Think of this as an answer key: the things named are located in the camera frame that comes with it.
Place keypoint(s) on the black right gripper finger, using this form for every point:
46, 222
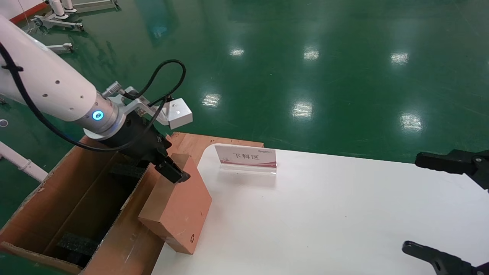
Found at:
454, 162
447, 263

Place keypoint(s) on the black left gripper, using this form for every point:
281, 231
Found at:
133, 137

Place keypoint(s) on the small cardboard box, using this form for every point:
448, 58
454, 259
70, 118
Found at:
179, 214

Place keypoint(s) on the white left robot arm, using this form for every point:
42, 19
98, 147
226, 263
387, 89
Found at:
46, 84

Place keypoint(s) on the large open cardboard box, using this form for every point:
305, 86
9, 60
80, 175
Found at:
126, 244

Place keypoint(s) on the black foam pad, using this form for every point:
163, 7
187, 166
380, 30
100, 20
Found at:
128, 170
76, 246

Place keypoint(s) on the acrylic sign with red print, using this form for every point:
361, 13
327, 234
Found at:
246, 156

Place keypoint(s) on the white pipe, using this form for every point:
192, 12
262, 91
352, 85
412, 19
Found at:
23, 163

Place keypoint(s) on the white metal floor bar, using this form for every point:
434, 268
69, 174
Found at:
61, 47

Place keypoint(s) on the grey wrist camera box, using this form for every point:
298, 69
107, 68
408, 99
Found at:
179, 113

